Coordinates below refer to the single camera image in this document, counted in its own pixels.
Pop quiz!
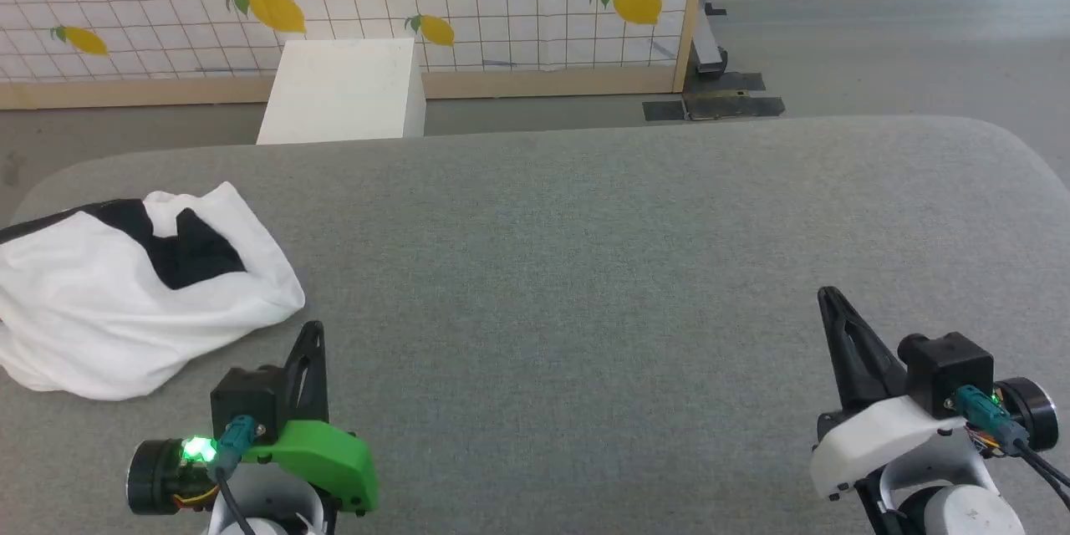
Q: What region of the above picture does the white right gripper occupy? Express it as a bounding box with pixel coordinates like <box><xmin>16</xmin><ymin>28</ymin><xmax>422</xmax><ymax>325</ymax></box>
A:
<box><xmin>809</xmin><ymin>287</ymin><xmax>1058</xmax><ymax>501</ymax></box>

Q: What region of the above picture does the grey metal stand post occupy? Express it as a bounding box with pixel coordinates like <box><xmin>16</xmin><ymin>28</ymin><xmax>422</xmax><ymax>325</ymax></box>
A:
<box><xmin>690</xmin><ymin>0</ymin><xmax>728</xmax><ymax>76</ymax></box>

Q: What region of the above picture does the short black floor tape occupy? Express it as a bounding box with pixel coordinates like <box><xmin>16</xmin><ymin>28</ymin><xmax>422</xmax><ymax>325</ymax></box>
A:
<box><xmin>684</xmin><ymin>71</ymin><xmax>766</xmax><ymax>94</ymax></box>

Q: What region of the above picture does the long black floor tape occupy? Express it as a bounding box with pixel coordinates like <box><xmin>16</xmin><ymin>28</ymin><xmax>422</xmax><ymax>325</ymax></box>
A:
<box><xmin>642</xmin><ymin>95</ymin><xmax>785</xmax><ymax>122</ymax></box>

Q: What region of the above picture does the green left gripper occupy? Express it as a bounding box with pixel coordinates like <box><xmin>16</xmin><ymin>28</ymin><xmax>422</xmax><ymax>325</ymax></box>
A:
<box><xmin>125</xmin><ymin>321</ymin><xmax>379</xmax><ymax>516</ymax></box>

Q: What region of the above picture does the white rectangular box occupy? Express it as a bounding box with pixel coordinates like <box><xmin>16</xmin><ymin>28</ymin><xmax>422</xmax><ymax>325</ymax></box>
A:
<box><xmin>257</xmin><ymin>38</ymin><xmax>425</xmax><ymax>145</ymax></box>

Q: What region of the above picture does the white and black shirt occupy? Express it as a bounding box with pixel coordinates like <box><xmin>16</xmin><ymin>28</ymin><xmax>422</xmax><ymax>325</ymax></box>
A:
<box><xmin>0</xmin><ymin>181</ymin><xmax>306</xmax><ymax>400</ymax></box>

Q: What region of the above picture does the grey fabric sofa cushion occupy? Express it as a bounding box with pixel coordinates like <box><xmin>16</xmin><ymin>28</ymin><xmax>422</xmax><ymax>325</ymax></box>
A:
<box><xmin>0</xmin><ymin>115</ymin><xmax>1070</xmax><ymax>535</ymax></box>

